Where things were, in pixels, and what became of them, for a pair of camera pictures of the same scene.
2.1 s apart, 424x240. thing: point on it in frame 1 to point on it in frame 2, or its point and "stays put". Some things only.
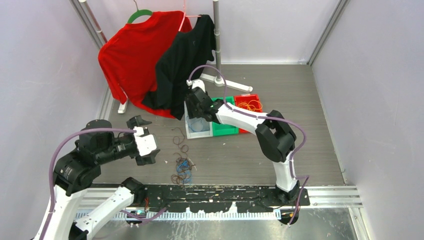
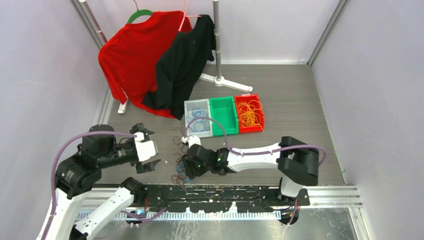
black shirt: x=186 y=58 stays put
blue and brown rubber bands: x=184 y=170 stays put
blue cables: x=196 y=124 stays put
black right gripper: x=190 y=108 to x=191 y=170
